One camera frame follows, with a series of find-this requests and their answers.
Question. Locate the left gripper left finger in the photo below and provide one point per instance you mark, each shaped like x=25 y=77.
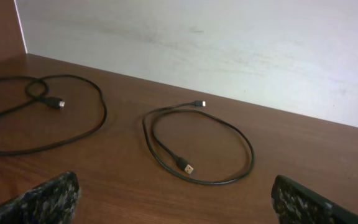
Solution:
x=53 y=201

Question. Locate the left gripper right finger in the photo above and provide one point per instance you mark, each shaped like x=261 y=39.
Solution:
x=295 y=203

